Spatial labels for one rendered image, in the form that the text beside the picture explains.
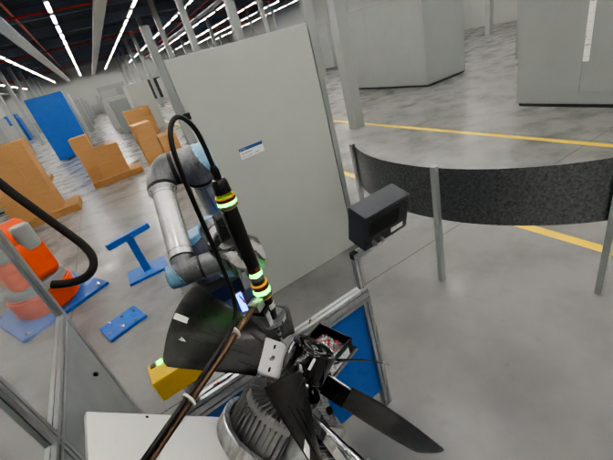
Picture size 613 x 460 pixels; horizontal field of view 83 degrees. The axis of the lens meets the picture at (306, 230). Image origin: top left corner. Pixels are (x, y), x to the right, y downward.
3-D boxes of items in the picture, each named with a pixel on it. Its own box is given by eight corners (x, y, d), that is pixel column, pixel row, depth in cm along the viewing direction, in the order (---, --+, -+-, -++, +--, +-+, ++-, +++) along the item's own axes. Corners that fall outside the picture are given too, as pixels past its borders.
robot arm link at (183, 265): (130, 155, 118) (163, 285, 99) (162, 145, 119) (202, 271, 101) (145, 174, 128) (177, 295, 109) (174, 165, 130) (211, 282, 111)
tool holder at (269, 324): (276, 337, 86) (264, 308, 81) (253, 333, 89) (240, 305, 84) (290, 311, 93) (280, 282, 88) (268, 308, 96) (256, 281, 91)
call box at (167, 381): (165, 404, 117) (151, 384, 112) (160, 385, 125) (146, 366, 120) (209, 375, 123) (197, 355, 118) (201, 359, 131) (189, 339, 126)
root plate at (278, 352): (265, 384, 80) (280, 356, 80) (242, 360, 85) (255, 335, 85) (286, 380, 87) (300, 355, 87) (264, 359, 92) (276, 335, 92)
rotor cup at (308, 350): (298, 412, 79) (325, 362, 79) (257, 373, 88) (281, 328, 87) (327, 402, 91) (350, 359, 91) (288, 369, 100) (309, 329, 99)
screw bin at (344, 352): (321, 392, 125) (316, 380, 121) (288, 371, 136) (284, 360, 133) (355, 350, 137) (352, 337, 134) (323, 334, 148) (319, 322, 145)
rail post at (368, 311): (386, 405, 199) (363, 304, 162) (381, 401, 202) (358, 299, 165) (391, 401, 201) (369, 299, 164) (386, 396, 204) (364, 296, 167)
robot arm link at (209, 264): (209, 274, 113) (195, 245, 108) (241, 261, 115) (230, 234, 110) (210, 287, 107) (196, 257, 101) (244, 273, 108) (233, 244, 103)
